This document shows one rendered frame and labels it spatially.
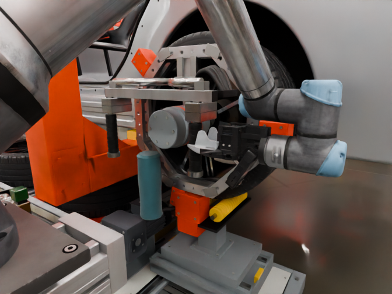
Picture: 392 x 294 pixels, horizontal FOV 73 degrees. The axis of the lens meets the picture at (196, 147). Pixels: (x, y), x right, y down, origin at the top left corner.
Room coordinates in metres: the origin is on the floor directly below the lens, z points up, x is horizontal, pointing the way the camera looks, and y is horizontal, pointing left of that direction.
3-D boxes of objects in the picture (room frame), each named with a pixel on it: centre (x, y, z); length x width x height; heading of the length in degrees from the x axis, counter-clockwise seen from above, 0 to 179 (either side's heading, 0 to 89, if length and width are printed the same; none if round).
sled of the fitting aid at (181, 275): (1.13, -0.08, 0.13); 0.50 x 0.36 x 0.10; 57
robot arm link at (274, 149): (0.57, -0.18, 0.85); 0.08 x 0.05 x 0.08; 147
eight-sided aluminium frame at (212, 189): (0.99, 0.01, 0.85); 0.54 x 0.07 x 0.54; 57
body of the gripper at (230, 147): (0.62, -0.12, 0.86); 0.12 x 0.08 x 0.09; 57
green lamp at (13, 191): (0.81, 0.59, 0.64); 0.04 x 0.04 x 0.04; 57
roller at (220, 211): (1.00, -0.14, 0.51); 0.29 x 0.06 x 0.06; 147
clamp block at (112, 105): (0.91, 0.27, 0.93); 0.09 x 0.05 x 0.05; 147
